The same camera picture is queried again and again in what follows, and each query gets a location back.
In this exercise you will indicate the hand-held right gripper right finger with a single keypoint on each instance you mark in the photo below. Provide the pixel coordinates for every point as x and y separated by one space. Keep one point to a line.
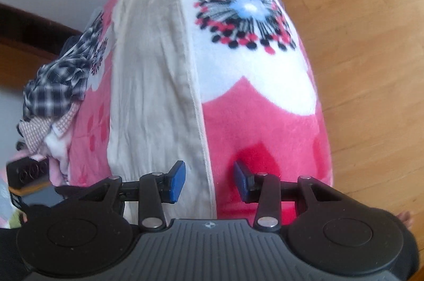
240 183

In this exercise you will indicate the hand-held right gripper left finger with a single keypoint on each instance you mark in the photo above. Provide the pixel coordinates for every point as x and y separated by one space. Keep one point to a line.
177 181

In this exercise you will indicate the person's bare foot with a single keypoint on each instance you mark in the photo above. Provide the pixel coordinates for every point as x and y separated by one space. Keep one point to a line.
405 218

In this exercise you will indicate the pink white checked garment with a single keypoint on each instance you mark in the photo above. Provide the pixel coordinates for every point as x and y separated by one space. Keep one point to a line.
36 132

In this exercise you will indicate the white fleece garment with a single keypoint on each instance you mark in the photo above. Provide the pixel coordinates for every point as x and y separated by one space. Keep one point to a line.
59 151

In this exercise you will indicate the beige pants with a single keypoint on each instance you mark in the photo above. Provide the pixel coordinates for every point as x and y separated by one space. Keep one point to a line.
149 69

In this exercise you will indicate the dark plaid shirt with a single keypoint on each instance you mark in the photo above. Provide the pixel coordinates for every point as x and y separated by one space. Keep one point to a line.
59 82

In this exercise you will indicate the pink floral blanket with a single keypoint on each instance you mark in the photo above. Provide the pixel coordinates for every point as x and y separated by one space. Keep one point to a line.
265 135

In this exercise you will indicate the brown wooden door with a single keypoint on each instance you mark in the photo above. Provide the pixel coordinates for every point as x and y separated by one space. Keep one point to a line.
29 42

